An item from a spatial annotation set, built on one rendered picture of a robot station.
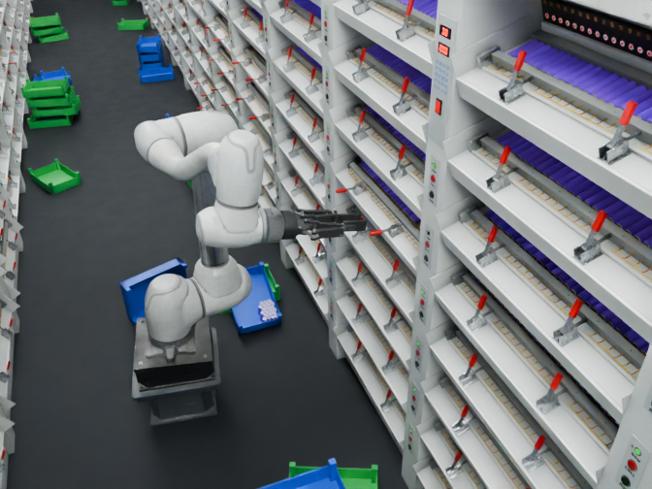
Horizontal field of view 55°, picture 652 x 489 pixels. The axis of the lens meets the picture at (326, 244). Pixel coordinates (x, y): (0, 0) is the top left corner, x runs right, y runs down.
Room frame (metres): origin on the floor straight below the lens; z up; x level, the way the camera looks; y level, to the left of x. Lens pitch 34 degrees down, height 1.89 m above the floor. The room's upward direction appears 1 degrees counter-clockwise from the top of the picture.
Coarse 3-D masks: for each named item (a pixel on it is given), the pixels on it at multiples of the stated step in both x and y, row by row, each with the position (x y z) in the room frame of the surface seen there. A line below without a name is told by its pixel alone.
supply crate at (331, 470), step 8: (328, 464) 1.11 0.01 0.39; (336, 464) 1.10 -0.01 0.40; (312, 472) 1.09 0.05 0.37; (320, 472) 1.10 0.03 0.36; (328, 472) 1.11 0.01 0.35; (336, 472) 1.10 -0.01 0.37; (280, 480) 1.07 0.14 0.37; (288, 480) 1.07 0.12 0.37; (296, 480) 1.08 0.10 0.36; (304, 480) 1.08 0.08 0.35; (312, 480) 1.09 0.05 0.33; (320, 480) 1.10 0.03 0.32; (328, 480) 1.10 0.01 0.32; (336, 480) 1.10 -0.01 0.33; (264, 488) 1.04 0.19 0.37; (272, 488) 1.05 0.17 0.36; (280, 488) 1.06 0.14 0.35; (288, 488) 1.07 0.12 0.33; (296, 488) 1.08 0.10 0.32; (304, 488) 1.07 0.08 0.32; (312, 488) 1.07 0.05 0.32; (320, 488) 1.07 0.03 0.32; (328, 488) 1.07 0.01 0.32; (336, 488) 1.07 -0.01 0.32; (344, 488) 1.04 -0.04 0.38
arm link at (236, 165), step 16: (160, 144) 1.68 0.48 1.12; (176, 144) 1.71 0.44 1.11; (208, 144) 1.44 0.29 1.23; (224, 144) 1.30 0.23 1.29; (240, 144) 1.29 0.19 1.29; (256, 144) 1.31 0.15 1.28; (160, 160) 1.63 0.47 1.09; (176, 160) 1.59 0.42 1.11; (192, 160) 1.47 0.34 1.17; (208, 160) 1.35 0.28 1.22; (224, 160) 1.28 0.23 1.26; (240, 160) 1.27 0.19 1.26; (256, 160) 1.29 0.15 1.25; (176, 176) 1.55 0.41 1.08; (192, 176) 1.51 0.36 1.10; (224, 176) 1.27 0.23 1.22; (240, 176) 1.27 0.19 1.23; (256, 176) 1.28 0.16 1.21; (224, 192) 1.27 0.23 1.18; (240, 192) 1.26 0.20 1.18; (256, 192) 1.29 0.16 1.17
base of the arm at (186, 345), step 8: (192, 328) 1.76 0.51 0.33; (192, 336) 1.72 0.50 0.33; (152, 344) 1.67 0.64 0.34; (160, 344) 1.65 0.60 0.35; (168, 344) 1.65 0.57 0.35; (176, 344) 1.65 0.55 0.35; (184, 344) 1.67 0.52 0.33; (192, 344) 1.68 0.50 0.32; (152, 352) 1.64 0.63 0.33; (160, 352) 1.64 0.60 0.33; (168, 352) 1.62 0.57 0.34; (176, 352) 1.65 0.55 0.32; (184, 352) 1.65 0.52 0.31; (192, 352) 1.65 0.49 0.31; (168, 360) 1.61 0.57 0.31
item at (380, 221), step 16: (336, 160) 1.91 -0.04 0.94; (352, 160) 1.91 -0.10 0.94; (336, 176) 1.89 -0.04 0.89; (352, 176) 1.86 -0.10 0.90; (368, 176) 1.84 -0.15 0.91; (352, 192) 1.77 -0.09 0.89; (368, 192) 1.75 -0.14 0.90; (368, 208) 1.67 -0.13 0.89; (384, 224) 1.57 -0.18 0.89; (416, 224) 1.53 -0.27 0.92; (400, 240) 1.48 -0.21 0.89; (400, 256) 1.46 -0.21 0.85; (416, 256) 1.34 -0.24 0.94; (416, 272) 1.35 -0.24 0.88
